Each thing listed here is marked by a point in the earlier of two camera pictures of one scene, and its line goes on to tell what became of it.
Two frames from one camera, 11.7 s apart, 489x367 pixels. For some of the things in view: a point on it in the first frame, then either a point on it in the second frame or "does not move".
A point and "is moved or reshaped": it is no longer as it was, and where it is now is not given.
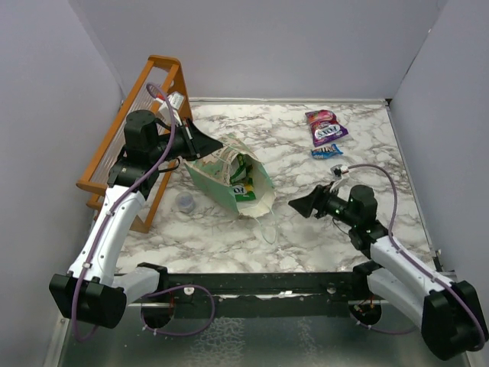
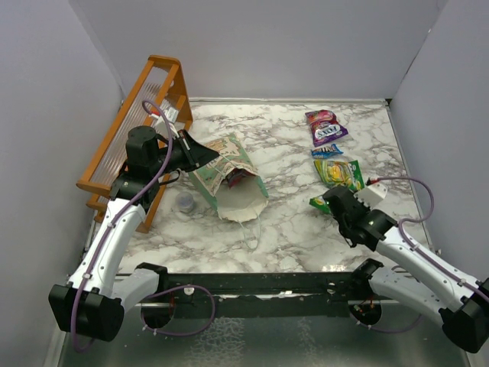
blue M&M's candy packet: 325,152 does not move
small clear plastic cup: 185,202 does not move
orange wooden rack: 160,74 does not move
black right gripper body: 329,200 to 342,229
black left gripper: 198,144 to 196,154
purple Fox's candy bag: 325,127 does not move
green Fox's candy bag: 241,180 is moved or reshaped
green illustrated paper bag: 213,171 is moved or reshaped
